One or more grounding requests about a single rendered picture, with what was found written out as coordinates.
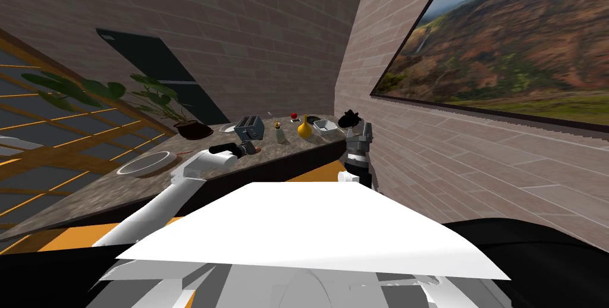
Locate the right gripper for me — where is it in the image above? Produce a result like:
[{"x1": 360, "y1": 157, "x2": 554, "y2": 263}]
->
[{"x1": 345, "y1": 122, "x2": 373, "y2": 156}]

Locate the grey toaster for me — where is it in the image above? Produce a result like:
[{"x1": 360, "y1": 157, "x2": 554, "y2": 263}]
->
[{"x1": 233, "y1": 114, "x2": 266, "y2": 143}]

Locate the black jagged object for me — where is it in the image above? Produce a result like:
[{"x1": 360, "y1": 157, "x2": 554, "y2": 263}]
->
[{"x1": 337, "y1": 109, "x2": 363, "y2": 130}]

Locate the white rectangular dish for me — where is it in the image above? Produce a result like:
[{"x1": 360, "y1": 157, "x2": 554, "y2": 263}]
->
[{"x1": 312, "y1": 118, "x2": 339, "y2": 137}]

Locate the yellow vase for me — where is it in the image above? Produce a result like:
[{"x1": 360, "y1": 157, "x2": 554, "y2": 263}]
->
[{"x1": 297, "y1": 114, "x2": 314, "y2": 140}]

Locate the green plant in black pot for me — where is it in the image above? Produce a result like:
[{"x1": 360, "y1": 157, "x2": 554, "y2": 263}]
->
[{"x1": 21, "y1": 72, "x2": 215, "y2": 142}]

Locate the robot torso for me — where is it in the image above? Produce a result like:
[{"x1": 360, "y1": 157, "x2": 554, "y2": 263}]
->
[{"x1": 89, "y1": 181, "x2": 513, "y2": 308}]

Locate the white round plate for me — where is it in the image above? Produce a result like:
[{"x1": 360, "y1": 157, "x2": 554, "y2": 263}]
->
[{"x1": 116, "y1": 150, "x2": 178, "y2": 178}]

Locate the black fridge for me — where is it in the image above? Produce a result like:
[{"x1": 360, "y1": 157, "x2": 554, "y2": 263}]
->
[{"x1": 95, "y1": 27, "x2": 232, "y2": 127}]

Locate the framed landscape picture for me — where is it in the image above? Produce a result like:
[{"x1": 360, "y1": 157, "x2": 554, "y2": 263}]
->
[{"x1": 369, "y1": 0, "x2": 609, "y2": 134}]

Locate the wooden framed window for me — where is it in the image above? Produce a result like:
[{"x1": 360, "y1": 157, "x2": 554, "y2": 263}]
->
[{"x1": 0, "y1": 27, "x2": 178, "y2": 256}]

